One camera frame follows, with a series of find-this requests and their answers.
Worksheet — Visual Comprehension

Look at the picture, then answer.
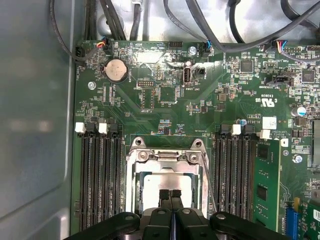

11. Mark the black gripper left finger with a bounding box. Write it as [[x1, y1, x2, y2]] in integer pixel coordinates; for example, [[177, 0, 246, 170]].
[[63, 189, 174, 240]]

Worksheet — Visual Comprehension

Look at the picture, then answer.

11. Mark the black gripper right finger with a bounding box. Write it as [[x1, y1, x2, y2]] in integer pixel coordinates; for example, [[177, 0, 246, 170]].
[[172, 189, 285, 240]]

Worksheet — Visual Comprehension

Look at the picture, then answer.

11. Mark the silver CPU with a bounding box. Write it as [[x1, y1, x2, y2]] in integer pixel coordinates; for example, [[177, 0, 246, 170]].
[[138, 171, 200, 213]]

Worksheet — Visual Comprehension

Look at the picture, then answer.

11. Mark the metal socket cover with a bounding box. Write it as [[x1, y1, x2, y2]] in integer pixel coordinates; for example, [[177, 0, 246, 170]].
[[124, 147, 211, 221]]

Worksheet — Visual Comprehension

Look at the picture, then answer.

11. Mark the metal locking lever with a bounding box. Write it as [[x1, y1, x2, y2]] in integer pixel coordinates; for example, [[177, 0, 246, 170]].
[[201, 152, 218, 213]]

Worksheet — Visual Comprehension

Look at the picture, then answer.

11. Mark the CPU socket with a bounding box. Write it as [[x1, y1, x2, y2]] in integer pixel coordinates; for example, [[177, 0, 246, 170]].
[[123, 136, 212, 221]]

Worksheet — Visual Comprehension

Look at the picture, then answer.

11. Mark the green RAM stick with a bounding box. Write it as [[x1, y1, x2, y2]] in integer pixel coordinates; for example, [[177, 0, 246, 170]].
[[253, 139, 281, 232]]

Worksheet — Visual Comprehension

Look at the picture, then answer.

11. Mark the blue board connector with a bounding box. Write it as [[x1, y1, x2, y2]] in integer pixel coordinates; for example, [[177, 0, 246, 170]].
[[285, 206, 302, 240]]

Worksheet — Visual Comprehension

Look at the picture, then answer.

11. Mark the green motherboard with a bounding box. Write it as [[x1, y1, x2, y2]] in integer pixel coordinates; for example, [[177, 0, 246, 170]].
[[71, 38, 320, 240]]

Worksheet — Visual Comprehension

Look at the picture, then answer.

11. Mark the graphics card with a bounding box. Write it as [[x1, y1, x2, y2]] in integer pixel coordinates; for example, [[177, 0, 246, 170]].
[[299, 201, 320, 240]]

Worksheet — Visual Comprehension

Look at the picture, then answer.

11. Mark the internal USB port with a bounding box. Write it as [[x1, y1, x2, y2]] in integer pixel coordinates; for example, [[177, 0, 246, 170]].
[[182, 66, 194, 84]]

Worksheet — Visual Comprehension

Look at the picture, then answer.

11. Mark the coin battery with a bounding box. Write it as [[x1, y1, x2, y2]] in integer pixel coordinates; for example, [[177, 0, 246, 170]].
[[103, 58, 130, 84]]

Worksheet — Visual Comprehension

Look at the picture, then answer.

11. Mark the thick grey cable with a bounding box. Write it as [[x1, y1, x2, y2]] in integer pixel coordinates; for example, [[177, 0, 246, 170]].
[[191, 0, 320, 53], [163, 0, 212, 48]]

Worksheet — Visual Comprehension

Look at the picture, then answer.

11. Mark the black cable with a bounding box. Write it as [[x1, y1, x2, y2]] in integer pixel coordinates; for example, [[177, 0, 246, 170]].
[[84, 0, 99, 41], [129, 3, 144, 41], [99, 0, 127, 41], [228, 0, 250, 44], [48, 0, 101, 63]]

